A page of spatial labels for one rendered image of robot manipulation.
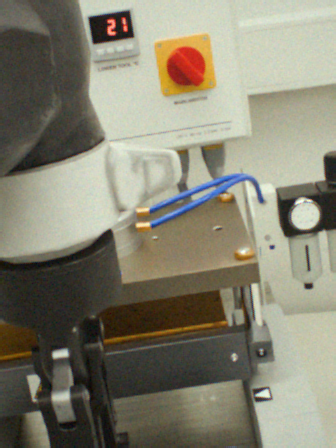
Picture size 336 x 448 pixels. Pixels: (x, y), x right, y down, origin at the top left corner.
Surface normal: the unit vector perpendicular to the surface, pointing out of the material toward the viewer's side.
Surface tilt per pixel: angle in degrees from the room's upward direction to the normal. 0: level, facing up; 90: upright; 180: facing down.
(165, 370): 90
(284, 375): 0
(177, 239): 0
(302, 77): 90
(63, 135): 76
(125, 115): 90
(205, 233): 0
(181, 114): 90
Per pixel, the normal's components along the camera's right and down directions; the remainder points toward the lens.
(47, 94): 0.88, 0.00
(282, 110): -0.09, 0.36
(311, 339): -0.15, -0.92
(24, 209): 0.12, 0.33
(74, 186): 0.53, 0.25
